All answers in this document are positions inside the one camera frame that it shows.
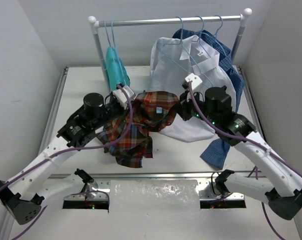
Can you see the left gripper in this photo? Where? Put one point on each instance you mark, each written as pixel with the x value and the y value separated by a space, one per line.
pixel 123 110

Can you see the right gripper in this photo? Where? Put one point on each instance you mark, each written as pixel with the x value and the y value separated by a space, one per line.
pixel 182 107

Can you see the red plaid shirt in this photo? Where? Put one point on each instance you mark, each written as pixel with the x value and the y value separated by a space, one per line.
pixel 152 112

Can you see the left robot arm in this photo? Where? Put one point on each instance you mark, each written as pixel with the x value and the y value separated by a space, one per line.
pixel 25 194

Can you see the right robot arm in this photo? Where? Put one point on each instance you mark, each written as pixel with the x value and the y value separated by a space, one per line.
pixel 281 189

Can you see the blue checked shirt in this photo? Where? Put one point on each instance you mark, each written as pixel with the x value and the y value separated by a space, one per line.
pixel 216 153

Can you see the white clothes rack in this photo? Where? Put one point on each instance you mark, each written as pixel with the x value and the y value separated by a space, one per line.
pixel 95 25

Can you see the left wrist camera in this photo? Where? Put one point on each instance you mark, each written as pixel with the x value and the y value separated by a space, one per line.
pixel 124 96

